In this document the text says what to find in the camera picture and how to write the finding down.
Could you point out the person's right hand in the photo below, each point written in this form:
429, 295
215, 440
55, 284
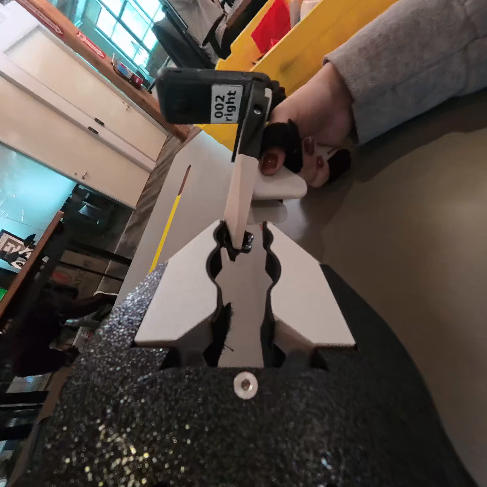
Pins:
323, 110

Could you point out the white door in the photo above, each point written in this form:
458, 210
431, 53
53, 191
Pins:
57, 152
76, 87

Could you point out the small black clip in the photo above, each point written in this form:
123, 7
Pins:
248, 243

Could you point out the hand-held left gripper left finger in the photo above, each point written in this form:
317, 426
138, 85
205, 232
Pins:
178, 296

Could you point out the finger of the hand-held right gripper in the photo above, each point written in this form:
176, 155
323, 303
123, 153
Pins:
266, 213
237, 205

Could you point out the wooden desk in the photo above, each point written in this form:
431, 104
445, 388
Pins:
48, 236

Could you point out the yellow plastic bin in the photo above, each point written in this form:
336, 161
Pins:
289, 61

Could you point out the chair with black jacket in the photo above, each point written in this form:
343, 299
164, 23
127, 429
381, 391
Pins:
178, 45

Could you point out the red sign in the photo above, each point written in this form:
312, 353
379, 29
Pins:
91, 45
42, 17

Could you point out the red plastic sheet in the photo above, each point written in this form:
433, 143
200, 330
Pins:
272, 26

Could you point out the cardboard box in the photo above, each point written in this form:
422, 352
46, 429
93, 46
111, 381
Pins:
76, 274

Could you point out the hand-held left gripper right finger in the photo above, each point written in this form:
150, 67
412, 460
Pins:
308, 300

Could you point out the yellow tape strip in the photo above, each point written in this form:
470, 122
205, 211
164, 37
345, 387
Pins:
167, 232

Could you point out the red fire extinguisher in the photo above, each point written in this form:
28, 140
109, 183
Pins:
131, 78

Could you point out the large window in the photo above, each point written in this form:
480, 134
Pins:
125, 26

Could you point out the black and white marker sign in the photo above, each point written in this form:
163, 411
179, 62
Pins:
15, 251

